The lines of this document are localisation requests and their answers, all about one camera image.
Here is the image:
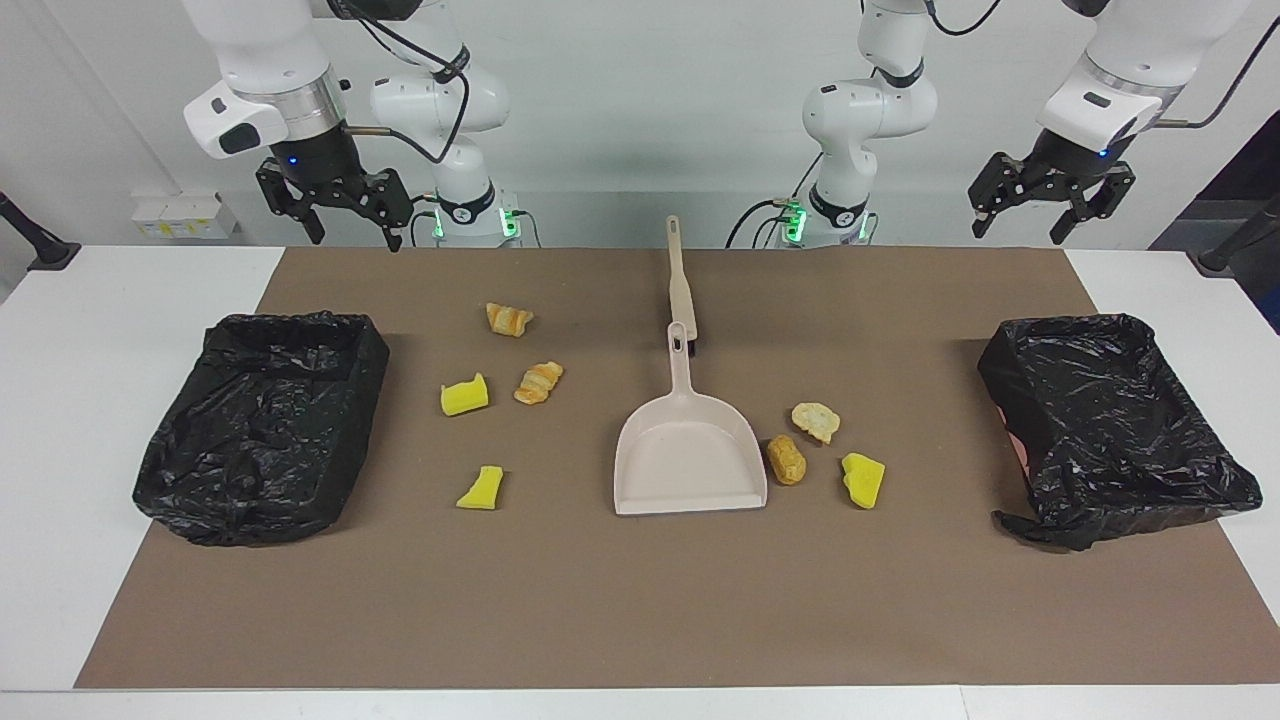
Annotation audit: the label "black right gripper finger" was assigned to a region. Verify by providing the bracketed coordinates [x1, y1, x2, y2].
[365, 170, 414, 251]
[257, 160, 326, 245]

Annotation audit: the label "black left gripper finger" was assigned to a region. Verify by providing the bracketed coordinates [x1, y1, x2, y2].
[968, 150, 1036, 239]
[1050, 165, 1136, 246]

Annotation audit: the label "beige hand brush black bristles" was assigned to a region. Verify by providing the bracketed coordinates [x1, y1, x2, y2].
[666, 215, 698, 358]

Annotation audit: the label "pale bread piece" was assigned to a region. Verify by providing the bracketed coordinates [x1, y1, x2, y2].
[791, 402, 841, 445]

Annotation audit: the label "brown oval bread roll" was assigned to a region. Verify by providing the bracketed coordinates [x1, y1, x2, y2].
[767, 434, 808, 487]

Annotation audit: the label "beige plastic dustpan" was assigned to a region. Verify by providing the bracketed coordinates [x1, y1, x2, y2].
[613, 322, 769, 517]

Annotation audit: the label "black bag lined pink bin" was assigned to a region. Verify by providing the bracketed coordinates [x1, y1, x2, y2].
[977, 314, 1264, 552]

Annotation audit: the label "notched yellow sponge chunk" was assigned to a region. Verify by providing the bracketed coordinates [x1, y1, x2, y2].
[440, 373, 491, 417]

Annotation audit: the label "small yellow sponge wedge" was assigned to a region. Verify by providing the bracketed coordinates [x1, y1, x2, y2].
[456, 465, 505, 511]

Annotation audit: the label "brown paper table mat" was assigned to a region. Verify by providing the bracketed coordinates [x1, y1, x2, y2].
[75, 247, 1280, 691]

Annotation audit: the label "white wall socket box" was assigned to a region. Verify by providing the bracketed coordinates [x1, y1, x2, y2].
[132, 193, 239, 240]

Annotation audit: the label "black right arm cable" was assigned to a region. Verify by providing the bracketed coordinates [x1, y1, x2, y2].
[335, 0, 473, 166]

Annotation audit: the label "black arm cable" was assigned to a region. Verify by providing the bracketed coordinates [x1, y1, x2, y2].
[335, 0, 473, 166]
[920, 0, 1280, 131]

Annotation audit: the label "black camera stand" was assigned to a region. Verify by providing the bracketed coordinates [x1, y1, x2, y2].
[0, 192, 81, 271]
[1197, 195, 1280, 276]

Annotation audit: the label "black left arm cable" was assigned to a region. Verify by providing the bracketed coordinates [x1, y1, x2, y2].
[920, 0, 1280, 131]

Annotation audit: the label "black left base cable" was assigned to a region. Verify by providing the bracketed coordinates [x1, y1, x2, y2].
[727, 197, 801, 249]

